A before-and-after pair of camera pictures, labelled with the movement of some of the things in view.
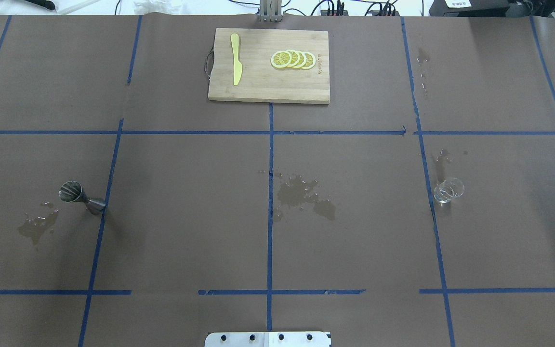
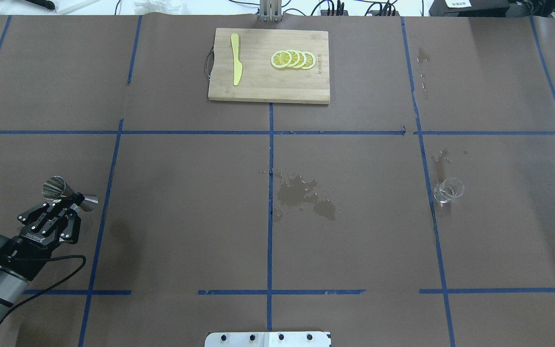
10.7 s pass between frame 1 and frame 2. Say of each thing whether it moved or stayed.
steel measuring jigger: moved
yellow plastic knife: stayed
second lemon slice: stayed
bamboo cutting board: stayed
